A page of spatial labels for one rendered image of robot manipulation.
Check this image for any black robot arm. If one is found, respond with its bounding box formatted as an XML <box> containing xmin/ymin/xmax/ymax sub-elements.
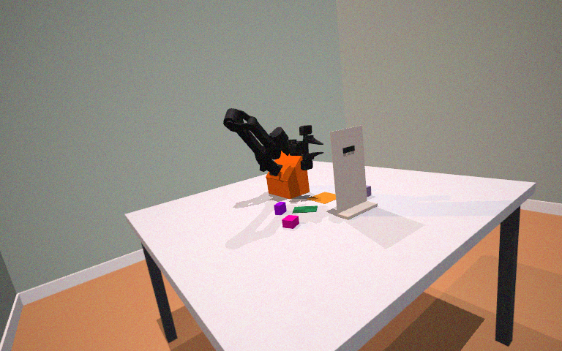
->
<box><xmin>223</xmin><ymin>108</ymin><xmax>303</xmax><ymax>176</ymax></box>

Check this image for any magenta cube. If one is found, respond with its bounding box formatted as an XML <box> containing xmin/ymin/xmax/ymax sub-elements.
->
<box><xmin>282</xmin><ymin>215</ymin><xmax>299</xmax><ymax>229</ymax></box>

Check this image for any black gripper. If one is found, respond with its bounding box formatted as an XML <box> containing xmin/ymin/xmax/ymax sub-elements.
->
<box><xmin>297</xmin><ymin>125</ymin><xmax>323</xmax><ymax>170</ymax></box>

